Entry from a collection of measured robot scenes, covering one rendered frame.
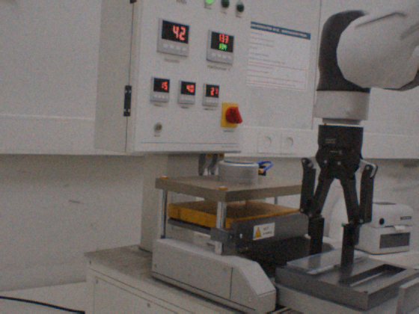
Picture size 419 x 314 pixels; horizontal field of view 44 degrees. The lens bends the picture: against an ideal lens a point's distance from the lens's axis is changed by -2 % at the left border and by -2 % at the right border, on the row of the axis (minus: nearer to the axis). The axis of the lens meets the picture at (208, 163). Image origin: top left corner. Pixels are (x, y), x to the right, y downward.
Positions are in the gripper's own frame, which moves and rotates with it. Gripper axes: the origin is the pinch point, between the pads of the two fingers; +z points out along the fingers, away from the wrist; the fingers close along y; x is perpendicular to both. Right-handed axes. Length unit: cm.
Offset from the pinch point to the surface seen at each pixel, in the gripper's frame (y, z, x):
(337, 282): 6.7, 3.5, -9.2
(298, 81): -63, -35, 78
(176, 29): -34, -37, -7
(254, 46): -67, -45, 58
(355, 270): 5.0, 3.5, -0.4
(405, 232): -29, 16, 101
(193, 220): -23.1, -1.0, -10.6
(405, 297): 16.7, 3.7, -7.1
